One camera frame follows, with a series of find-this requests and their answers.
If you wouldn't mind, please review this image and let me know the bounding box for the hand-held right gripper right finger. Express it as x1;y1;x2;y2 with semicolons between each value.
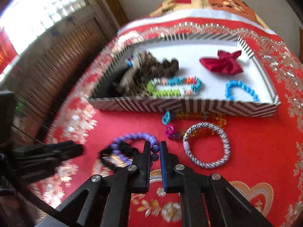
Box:
159;141;273;227

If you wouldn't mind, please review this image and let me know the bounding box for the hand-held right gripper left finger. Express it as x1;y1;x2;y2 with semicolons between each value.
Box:
55;141;152;227

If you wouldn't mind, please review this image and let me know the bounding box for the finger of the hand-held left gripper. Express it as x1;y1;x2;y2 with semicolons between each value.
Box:
14;141;85;159
16;158;63;182

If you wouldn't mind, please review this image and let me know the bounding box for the purple bead bracelet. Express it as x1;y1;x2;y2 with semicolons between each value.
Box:
111;132;159;168

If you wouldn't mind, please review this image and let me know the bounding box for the striped box with white inside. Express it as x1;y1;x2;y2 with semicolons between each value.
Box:
88;21;281;119

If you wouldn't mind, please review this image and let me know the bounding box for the multicolour bead bracelet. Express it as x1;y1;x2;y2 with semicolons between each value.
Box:
146;76;202;97

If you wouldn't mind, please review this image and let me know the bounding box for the leopard print scrunchie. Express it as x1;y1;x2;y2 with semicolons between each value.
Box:
114;52;157;97

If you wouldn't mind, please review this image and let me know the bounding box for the dark brown bead bracelet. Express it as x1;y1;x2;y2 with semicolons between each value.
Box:
151;58;180;78

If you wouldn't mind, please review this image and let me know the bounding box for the blue bead bracelet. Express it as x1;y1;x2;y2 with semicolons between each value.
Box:
225;80;260;103

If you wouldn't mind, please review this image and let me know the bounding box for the dark red fabric bow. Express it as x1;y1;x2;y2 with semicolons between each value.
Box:
199;50;244;75

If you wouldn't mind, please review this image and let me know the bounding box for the red window decoration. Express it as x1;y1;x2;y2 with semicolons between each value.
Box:
0;27;18;74

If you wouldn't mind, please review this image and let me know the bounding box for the wooden slatted panel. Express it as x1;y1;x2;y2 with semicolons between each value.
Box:
0;16;114;142

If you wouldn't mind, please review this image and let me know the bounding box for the red floral embroidered cloth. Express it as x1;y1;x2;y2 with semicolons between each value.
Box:
31;16;303;227

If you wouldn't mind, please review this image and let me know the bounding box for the window with glass blocks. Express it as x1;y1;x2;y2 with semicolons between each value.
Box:
0;0;95;55

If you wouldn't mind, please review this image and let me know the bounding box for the black bead bracelet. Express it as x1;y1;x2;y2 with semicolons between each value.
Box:
99;144;139;171

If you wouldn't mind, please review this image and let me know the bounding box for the colourful plastic chain bracelet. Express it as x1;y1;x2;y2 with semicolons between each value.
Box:
162;111;226;140

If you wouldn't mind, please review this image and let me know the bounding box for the silver striped rope bracelet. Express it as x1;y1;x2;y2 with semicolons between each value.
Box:
183;122;230;169

